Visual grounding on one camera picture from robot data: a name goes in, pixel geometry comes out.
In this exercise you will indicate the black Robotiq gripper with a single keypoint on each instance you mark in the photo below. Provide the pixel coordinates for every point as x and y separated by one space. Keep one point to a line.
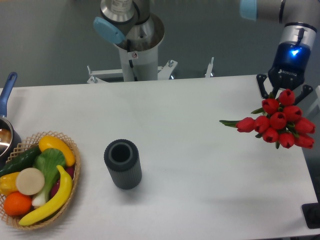
287 71

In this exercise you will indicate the red tulip bouquet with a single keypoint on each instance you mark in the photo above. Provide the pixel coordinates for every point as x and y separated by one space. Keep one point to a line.
280 122

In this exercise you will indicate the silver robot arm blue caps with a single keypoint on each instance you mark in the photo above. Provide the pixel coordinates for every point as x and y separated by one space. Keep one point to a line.
301 21

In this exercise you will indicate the dark grey ribbed vase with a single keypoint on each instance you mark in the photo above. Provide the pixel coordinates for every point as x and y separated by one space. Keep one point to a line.
122 160

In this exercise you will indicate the black device table corner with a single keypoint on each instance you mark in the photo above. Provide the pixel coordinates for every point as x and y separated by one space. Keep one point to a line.
311 213

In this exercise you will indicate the yellow plastic squash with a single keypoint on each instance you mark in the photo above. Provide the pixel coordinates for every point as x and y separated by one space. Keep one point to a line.
52 142

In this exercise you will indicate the yellow plastic banana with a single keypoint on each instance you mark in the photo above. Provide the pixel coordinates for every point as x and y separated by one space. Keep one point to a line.
54 204

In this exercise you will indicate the green plastic bok choy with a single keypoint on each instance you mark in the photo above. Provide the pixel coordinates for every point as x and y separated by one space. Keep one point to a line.
47 163

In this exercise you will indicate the woven wicker basket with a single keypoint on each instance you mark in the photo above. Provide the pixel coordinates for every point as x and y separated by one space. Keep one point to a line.
26 144

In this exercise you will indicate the green plastic cucumber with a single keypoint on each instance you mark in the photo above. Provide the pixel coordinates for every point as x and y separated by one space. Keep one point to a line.
22 161

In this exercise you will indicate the beige round disc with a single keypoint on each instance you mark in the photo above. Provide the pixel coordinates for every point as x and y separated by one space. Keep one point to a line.
30 181

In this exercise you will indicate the yellow plastic bell pepper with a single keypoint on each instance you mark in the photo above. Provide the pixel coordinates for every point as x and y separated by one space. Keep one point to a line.
8 183

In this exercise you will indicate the orange plastic fruit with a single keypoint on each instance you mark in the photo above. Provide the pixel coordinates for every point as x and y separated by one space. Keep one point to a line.
17 204

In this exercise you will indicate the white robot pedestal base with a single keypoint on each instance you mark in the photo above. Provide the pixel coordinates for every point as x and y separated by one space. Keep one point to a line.
136 33

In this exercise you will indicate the blue handled saucepan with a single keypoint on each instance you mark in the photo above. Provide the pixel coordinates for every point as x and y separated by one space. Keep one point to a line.
9 138

